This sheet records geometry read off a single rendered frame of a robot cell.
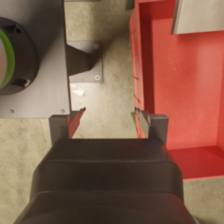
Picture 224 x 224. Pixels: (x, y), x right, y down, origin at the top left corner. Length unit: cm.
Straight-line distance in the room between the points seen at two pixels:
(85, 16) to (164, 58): 74
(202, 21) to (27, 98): 44
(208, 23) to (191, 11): 6
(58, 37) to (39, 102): 14
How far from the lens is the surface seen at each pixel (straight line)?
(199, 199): 198
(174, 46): 76
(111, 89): 127
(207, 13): 49
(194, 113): 84
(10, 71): 32
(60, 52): 36
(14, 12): 40
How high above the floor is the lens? 126
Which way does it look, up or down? 74 degrees down
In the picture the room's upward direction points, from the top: 180 degrees counter-clockwise
